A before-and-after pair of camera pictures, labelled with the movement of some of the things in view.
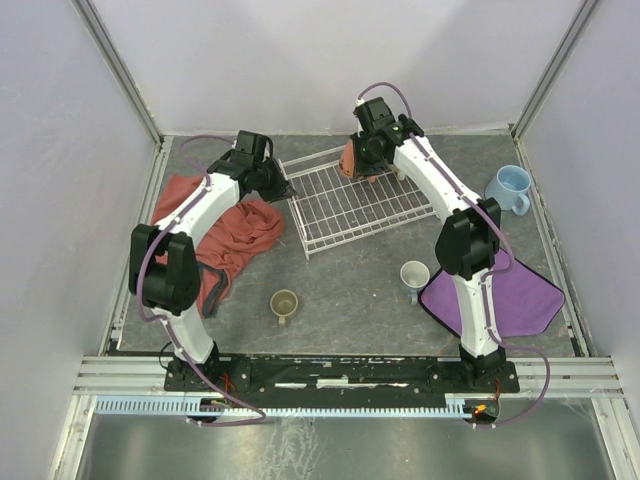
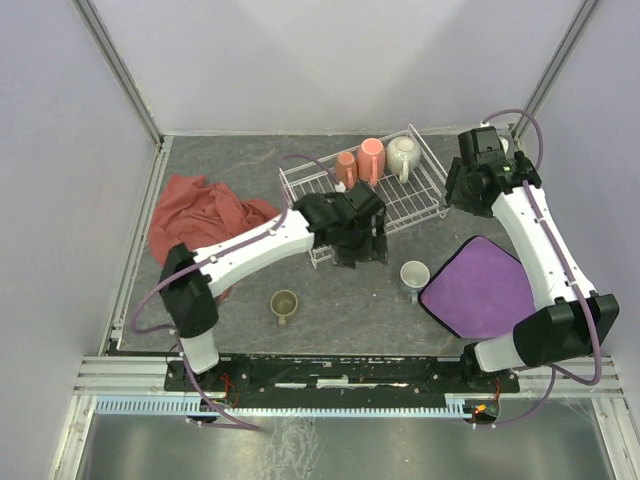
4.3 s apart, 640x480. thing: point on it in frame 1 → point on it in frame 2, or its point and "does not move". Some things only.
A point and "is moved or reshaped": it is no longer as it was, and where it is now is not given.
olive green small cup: [283, 303] does not move
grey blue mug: [415, 275] does not move
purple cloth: [524, 302] does not move
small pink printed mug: [346, 164] is moved or reshaped
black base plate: [343, 375] does not move
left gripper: [276, 185] → [361, 242]
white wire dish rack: [332, 210] does not move
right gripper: [365, 163] → [454, 182]
